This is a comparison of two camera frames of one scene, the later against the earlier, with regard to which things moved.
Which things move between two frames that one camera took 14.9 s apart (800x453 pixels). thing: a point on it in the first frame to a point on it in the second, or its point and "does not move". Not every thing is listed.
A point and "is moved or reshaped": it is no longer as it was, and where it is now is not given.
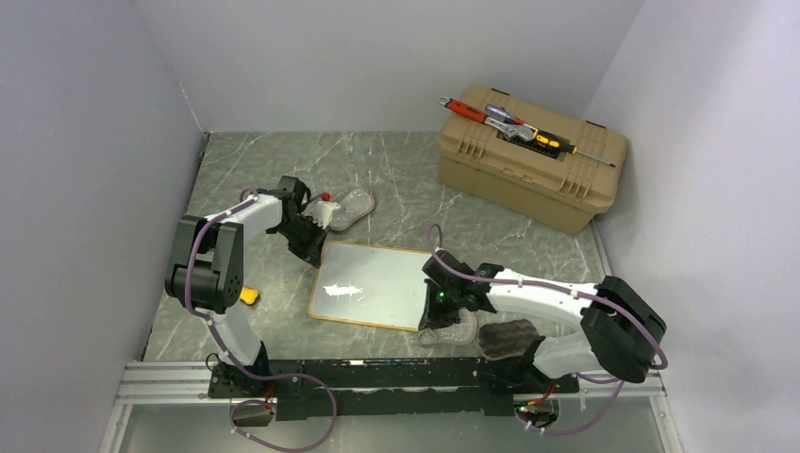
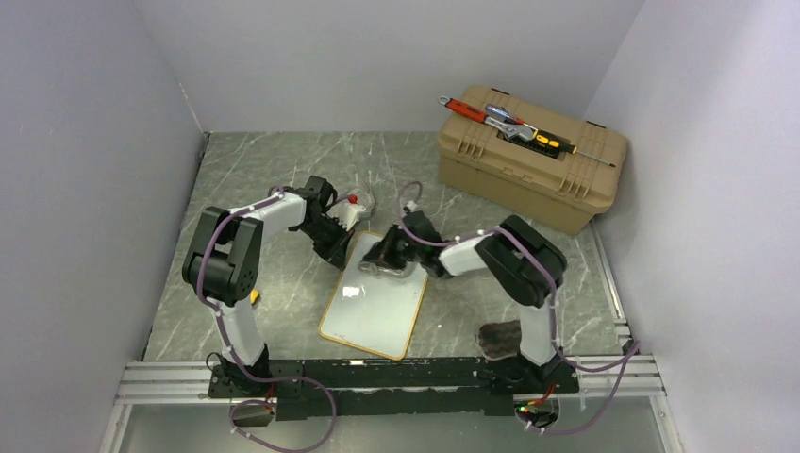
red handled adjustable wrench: (510, 131) does not move
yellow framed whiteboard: (368, 284) is moved or reshaped
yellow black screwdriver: (550, 139) does not move
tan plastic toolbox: (561, 190) does not move
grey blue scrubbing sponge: (461, 333) to (375, 268)
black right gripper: (433, 316) to (386, 256)
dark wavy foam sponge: (506, 339) does not move
